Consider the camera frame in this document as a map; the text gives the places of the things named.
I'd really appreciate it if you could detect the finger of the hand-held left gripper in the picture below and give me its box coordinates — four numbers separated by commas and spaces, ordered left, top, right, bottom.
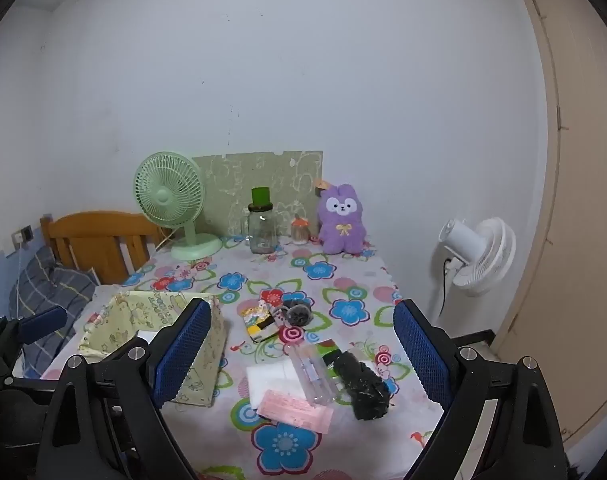
0, 306, 68, 361

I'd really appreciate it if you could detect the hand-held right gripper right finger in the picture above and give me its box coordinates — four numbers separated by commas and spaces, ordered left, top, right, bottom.
392, 298, 569, 480

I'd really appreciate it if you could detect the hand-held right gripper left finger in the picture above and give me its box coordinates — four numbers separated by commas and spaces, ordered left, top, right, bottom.
36, 298, 213, 480

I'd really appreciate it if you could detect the yellow printed fabric box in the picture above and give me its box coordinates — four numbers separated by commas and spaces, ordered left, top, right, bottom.
78, 290, 229, 408

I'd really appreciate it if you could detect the black fuzzy cloth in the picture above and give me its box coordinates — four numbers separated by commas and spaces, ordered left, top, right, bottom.
333, 351, 390, 421

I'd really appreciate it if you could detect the white towel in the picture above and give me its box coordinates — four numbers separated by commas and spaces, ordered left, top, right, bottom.
246, 361, 307, 409

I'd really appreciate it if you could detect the clear plastic tube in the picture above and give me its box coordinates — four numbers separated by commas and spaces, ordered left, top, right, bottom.
286, 344, 337, 406

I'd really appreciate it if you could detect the pink face mask pack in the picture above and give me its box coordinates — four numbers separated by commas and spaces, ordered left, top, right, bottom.
256, 389, 334, 435

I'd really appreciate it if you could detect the plaid grey blanket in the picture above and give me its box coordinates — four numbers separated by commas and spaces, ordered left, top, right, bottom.
8, 246, 99, 378

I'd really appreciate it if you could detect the black low table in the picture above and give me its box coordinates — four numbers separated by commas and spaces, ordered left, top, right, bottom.
451, 329, 497, 356

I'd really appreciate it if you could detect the wooden chair back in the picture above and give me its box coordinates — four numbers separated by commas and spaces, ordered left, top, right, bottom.
40, 211, 167, 286

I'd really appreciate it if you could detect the white floor fan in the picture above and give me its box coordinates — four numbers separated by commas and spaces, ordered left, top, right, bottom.
437, 216, 518, 297

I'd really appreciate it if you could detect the glass mug jar green lid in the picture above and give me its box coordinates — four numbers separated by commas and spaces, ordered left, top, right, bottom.
241, 187, 279, 255

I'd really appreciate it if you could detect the purple plush bunny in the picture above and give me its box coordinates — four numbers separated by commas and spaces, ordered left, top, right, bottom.
316, 183, 368, 255

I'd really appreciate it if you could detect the green desk fan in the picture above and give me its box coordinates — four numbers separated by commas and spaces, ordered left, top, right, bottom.
134, 151, 223, 262

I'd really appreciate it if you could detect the small jar orange lid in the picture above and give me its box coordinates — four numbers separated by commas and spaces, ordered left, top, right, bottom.
290, 213, 311, 246

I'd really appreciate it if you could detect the green printed board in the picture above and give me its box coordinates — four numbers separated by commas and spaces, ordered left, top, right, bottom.
191, 150, 324, 241

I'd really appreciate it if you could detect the beige door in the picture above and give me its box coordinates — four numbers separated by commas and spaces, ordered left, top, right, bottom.
493, 0, 607, 456

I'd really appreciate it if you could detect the white charging cable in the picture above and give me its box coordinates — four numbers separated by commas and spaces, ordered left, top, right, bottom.
10, 240, 28, 318

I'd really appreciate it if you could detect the black fan cable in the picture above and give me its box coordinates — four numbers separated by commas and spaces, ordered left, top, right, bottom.
436, 256, 457, 318

